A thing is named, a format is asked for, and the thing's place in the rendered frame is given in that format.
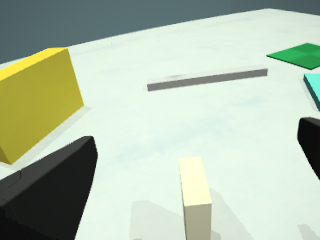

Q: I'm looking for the turquoise flat slab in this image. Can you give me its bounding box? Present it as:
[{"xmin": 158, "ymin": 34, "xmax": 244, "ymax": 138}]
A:
[{"xmin": 303, "ymin": 73, "xmax": 320, "ymax": 112}]

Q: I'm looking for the green flat slab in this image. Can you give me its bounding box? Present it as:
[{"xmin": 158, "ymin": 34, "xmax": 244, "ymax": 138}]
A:
[{"xmin": 265, "ymin": 44, "xmax": 320, "ymax": 71}]

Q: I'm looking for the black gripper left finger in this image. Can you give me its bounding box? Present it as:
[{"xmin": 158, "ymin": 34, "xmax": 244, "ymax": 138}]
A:
[{"xmin": 0, "ymin": 136, "xmax": 97, "ymax": 240}]

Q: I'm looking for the grey rectangular bar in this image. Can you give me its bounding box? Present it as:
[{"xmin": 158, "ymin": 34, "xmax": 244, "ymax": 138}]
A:
[{"xmin": 147, "ymin": 64, "xmax": 268, "ymax": 91}]

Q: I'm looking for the cream rectangular block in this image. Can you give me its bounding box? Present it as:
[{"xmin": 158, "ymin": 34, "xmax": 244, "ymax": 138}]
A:
[{"xmin": 179, "ymin": 156, "xmax": 212, "ymax": 240}]

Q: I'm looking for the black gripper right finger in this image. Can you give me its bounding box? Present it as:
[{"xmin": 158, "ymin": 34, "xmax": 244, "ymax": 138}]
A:
[{"xmin": 297, "ymin": 116, "xmax": 320, "ymax": 181}]

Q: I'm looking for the yellow rectangular block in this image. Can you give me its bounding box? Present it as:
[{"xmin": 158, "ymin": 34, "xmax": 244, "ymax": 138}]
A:
[{"xmin": 0, "ymin": 47, "xmax": 84, "ymax": 165}]

